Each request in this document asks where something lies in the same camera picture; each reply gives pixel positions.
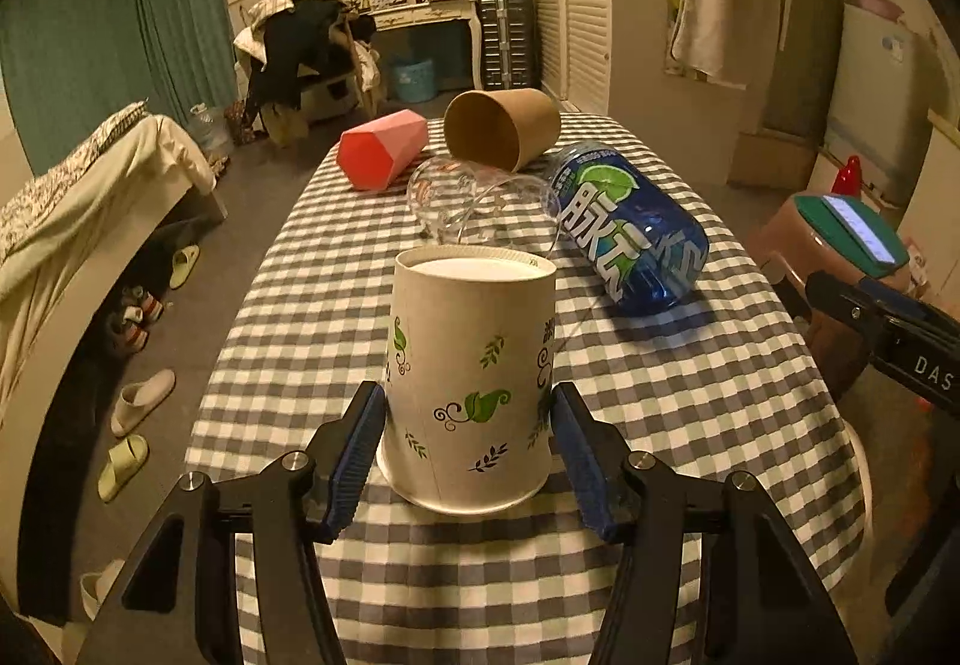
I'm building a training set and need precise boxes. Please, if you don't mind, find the white louvered wardrobe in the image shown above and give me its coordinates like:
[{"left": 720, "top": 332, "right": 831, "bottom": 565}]
[{"left": 534, "top": 0, "right": 743, "bottom": 184}]

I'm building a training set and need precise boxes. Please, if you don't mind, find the red bottle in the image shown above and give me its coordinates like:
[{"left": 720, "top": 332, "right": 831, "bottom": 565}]
[{"left": 830, "top": 155, "right": 862, "bottom": 199}]

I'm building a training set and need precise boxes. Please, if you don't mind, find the green curtain left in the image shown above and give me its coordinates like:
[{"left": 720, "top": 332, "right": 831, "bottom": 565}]
[{"left": 2, "top": 0, "right": 236, "bottom": 174}]

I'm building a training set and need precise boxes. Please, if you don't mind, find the brown kraft paper cup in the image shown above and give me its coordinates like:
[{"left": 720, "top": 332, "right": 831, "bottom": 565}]
[{"left": 443, "top": 89, "right": 562, "bottom": 173}]

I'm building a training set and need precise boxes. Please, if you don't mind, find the white slipper lower left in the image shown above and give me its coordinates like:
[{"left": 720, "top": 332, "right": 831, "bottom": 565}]
[{"left": 80, "top": 558, "right": 125, "bottom": 621}]

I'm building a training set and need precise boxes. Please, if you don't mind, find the pink basin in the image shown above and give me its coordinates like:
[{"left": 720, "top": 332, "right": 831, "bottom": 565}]
[{"left": 853, "top": 0, "right": 905, "bottom": 22}]

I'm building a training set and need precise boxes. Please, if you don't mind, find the teal laundry basket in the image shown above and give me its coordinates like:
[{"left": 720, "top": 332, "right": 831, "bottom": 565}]
[{"left": 391, "top": 58, "right": 438, "bottom": 105}]

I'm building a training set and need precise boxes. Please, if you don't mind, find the wooden chair with clothes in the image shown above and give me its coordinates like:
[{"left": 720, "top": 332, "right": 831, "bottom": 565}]
[{"left": 233, "top": 0, "right": 382, "bottom": 147}]

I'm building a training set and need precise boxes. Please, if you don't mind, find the grey checkered tablecloth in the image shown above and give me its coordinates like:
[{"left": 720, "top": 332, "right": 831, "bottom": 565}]
[{"left": 185, "top": 113, "right": 866, "bottom": 663}]

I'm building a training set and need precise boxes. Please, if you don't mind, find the sneaker pair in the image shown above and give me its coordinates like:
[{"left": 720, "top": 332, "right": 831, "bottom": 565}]
[{"left": 104, "top": 285, "right": 164, "bottom": 358}]

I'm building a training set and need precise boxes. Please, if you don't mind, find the white small refrigerator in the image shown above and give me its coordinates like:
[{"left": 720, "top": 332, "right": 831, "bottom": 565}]
[{"left": 823, "top": 4, "right": 949, "bottom": 207}]

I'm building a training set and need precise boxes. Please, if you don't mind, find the cardboard box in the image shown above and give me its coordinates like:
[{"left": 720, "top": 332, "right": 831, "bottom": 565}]
[{"left": 727, "top": 131, "right": 817, "bottom": 192}]

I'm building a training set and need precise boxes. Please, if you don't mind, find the large water jug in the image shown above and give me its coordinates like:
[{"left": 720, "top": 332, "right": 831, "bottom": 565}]
[{"left": 187, "top": 103, "right": 235, "bottom": 161}]

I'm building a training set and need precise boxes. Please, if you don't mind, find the brown plastic stool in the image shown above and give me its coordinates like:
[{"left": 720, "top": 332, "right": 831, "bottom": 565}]
[{"left": 747, "top": 192, "right": 911, "bottom": 399}]

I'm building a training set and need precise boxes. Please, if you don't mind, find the green slipper near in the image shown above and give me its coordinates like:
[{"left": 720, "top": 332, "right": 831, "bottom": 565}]
[{"left": 98, "top": 433, "right": 149, "bottom": 502}]

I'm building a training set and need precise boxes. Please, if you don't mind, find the white slipper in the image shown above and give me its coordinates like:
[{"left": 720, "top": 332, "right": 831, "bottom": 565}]
[
  {"left": 80, "top": 558, "right": 125, "bottom": 621},
  {"left": 109, "top": 368, "right": 176, "bottom": 438}
]

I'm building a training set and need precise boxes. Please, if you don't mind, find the white desk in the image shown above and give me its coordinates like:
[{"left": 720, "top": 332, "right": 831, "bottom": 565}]
[{"left": 371, "top": 0, "right": 483, "bottom": 90}]

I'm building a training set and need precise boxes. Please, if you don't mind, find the dark ribbed suitcase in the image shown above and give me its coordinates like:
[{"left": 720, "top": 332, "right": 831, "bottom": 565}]
[{"left": 477, "top": 0, "right": 537, "bottom": 90}]

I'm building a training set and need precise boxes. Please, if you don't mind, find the white leaf-print paper cup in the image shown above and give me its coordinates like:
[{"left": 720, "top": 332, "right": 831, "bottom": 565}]
[{"left": 377, "top": 245, "right": 556, "bottom": 517}]

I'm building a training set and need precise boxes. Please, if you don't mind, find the pink faceted cup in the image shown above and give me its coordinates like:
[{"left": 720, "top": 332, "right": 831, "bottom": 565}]
[{"left": 337, "top": 110, "right": 428, "bottom": 192}]

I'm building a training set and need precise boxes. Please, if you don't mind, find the green slipper under bed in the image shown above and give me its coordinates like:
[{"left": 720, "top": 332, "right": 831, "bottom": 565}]
[{"left": 169, "top": 245, "right": 200, "bottom": 290}]

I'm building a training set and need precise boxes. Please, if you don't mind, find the bed with floral bedding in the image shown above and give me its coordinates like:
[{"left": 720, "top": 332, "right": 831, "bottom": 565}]
[{"left": 2, "top": 105, "right": 224, "bottom": 610}]

